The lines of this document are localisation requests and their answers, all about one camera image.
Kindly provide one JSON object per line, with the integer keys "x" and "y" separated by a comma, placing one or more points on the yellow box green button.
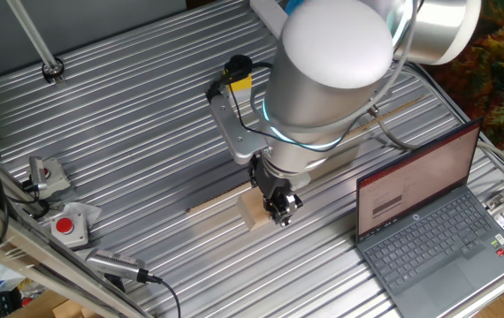
{"x": 244, "y": 81}

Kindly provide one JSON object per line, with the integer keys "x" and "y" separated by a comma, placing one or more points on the silver camera mount bracket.
{"x": 239, "y": 137}

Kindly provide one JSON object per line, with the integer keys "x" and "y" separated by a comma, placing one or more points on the blue white pendant device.
{"x": 294, "y": 5}

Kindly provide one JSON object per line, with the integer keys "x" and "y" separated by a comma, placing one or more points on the aluminium pole with foot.
{"x": 35, "y": 35}

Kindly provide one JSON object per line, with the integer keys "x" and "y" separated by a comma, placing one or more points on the silver ribbed camera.
{"x": 37, "y": 170}

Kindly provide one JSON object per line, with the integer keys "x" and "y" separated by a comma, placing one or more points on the colourful patterned cloth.
{"x": 499, "y": 75}

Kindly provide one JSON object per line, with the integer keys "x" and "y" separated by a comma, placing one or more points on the brown cardboard box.
{"x": 44, "y": 309}

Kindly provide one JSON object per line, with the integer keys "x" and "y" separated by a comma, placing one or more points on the grey box red button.
{"x": 59, "y": 176}
{"x": 75, "y": 234}

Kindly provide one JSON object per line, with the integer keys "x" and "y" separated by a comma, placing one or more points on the light wooden cube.
{"x": 252, "y": 212}

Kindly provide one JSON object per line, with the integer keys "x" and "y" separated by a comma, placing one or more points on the aluminium frame beam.
{"x": 13, "y": 243}

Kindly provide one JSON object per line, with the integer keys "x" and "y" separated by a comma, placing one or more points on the white crumpled tissue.
{"x": 88, "y": 212}

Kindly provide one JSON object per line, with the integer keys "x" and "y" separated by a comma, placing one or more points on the brown cardboard board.
{"x": 219, "y": 199}

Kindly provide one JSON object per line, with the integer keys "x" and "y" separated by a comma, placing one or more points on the grey laptop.
{"x": 433, "y": 247}

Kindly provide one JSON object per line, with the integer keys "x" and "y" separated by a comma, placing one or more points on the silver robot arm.
{"x": 323, "y": 110}

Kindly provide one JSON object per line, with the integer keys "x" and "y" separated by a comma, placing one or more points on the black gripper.
{"x": 274, "y": 179}

